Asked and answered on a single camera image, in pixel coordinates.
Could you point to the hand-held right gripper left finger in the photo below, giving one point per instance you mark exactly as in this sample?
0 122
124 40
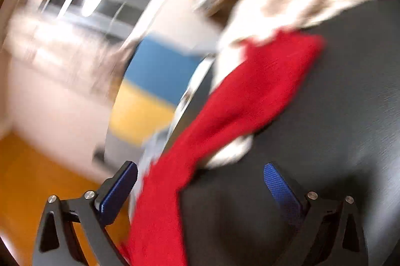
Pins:
118 191

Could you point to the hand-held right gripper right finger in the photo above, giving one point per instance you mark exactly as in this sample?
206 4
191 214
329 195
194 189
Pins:
281 188

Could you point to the red knit sweater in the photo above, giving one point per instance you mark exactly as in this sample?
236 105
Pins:
250 91

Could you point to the light blue garment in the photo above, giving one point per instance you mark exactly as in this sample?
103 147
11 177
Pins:
150 153

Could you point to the grey yellow blue sofa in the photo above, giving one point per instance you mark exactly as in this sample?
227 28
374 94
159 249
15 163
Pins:
162 72

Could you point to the beige patterned curtain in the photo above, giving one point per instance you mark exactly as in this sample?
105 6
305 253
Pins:
93 66

